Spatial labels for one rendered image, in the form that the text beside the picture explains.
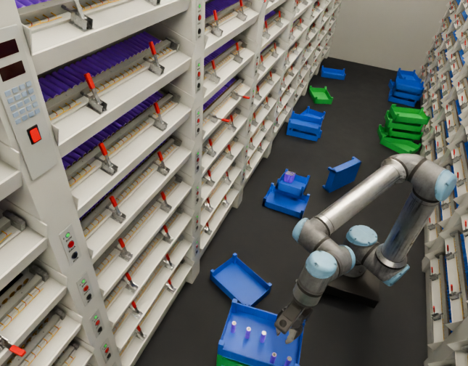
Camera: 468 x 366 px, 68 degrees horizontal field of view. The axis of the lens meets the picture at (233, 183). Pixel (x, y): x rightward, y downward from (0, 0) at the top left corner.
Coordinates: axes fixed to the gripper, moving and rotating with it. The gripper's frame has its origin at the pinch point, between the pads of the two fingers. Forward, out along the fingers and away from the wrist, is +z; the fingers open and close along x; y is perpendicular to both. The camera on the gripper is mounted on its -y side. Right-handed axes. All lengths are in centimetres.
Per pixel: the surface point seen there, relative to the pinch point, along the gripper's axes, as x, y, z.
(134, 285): 51, -27, 4
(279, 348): 0.8, 6.7, 12.4
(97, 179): 51, -47, -48
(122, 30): 55, -42, -86
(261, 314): 14.3, 9.9, 8.7
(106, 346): 41, -43, 16
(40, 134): 42, -65, -67
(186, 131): 69, 0, -49
